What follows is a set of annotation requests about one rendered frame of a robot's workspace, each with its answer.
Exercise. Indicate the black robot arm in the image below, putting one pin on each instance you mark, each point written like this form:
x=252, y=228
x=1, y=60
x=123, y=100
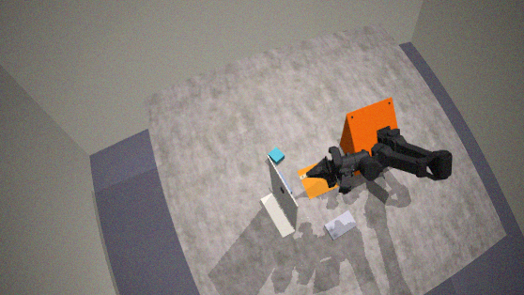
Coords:
x=393, y=150

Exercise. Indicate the small teal block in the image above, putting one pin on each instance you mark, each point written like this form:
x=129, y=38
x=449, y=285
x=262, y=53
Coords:
x=276, y=155

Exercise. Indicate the orange flat square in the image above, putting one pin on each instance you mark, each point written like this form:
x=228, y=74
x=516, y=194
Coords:
x=314, y=187

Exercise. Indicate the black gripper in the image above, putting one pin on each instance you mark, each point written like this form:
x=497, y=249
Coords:
x=330, y=169

